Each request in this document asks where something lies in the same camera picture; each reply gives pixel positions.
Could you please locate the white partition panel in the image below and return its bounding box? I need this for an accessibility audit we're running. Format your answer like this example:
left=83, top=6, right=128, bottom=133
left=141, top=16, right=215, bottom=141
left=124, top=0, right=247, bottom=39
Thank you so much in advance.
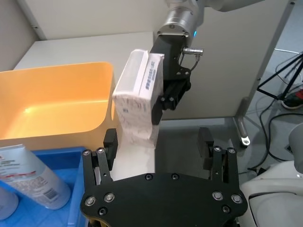
left=163, top=0, right=297, bottom=121

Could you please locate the thin cable with silver plug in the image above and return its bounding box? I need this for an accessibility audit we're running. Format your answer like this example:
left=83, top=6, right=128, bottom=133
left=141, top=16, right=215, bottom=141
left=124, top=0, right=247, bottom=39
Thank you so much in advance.
left=178, top=46, right=205, bottom=72

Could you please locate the orange plastic bin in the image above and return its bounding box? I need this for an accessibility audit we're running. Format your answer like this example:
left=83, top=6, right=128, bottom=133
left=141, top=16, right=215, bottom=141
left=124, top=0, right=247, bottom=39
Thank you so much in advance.
left=0, top=61, right=115, bottom=140

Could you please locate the large white printed bottle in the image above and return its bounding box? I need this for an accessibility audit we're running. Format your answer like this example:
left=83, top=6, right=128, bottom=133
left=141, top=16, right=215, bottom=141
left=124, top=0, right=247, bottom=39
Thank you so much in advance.
left=0, top=143, right=71, bottom=210

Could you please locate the grey partition foot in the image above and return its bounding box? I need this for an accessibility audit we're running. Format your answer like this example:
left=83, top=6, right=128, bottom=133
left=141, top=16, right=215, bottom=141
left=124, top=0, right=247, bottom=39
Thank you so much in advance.
left=232, top=96, right=250, bottom=148

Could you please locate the blue plastic tray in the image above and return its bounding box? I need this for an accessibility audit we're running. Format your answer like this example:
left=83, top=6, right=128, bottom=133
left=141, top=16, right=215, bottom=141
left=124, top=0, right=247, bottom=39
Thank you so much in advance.
left=0, top=146, right=88, bottom=227

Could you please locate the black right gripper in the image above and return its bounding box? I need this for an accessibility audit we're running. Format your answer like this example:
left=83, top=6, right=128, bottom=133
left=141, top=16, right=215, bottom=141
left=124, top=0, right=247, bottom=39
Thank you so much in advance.
left=149, top=34, right=192, bottom=125

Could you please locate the black floor cable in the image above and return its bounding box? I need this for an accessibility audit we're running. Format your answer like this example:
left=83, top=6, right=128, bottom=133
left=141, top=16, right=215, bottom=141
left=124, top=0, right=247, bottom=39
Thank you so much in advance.
left=247, top=104, right=303, bottom=176

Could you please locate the black tripod stand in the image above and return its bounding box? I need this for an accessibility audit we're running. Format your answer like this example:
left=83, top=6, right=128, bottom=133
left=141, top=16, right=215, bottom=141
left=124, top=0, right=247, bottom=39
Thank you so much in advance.
left=257, top=50, right=303, bottom=103

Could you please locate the white printed carton box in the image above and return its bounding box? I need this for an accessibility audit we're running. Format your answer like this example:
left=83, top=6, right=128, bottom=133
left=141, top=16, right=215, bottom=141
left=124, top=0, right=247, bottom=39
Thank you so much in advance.
left=111, top=49, right=165, bottom=149

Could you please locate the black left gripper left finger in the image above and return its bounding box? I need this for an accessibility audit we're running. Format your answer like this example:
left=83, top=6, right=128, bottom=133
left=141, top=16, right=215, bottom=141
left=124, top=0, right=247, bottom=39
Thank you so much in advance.
left=81, top=128, right=118, bottom=187

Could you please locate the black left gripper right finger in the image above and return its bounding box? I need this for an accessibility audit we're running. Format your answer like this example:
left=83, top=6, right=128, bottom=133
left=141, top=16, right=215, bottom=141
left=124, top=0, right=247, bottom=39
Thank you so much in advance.
left=198, top=127, right=237, bottom=184

